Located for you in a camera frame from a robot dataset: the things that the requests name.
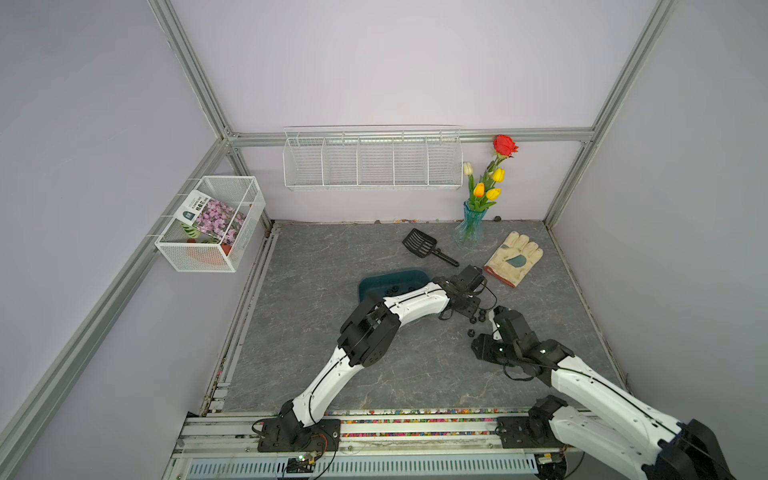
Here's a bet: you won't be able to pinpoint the cream work glove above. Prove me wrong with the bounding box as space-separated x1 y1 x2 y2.
483 231 543 288

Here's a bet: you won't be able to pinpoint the white wire wall shelf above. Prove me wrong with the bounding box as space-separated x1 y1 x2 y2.
282 125 465 190

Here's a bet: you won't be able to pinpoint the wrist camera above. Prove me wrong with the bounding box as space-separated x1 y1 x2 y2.
457 265 485 292
487 309 502 341

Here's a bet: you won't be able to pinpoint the black plastic scoop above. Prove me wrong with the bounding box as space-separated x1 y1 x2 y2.
402 228 460 267

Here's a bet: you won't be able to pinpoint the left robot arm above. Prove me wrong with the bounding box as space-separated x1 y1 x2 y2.
251 266 487 453

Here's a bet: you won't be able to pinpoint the red and yellow flowers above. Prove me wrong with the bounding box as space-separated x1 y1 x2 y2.
462 135 519 213

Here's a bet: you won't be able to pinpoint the teal plastic storage box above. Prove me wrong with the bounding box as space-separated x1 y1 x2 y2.
358 269 430 302

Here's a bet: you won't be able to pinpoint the white wire basket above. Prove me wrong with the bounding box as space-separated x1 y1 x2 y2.
155 175 265 273

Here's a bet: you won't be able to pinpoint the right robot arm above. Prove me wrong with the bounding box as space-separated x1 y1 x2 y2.
471 306 734 479

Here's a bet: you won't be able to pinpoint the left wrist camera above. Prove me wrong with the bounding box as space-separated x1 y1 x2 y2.
457 265 485 292

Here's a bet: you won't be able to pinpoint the metal base rail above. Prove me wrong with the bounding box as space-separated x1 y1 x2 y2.
161 409 688 480

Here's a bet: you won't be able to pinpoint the pink flower packet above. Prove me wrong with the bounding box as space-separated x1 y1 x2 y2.
174 190 246 246

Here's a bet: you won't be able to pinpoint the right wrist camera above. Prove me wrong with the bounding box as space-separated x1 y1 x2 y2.
487 309 502 341

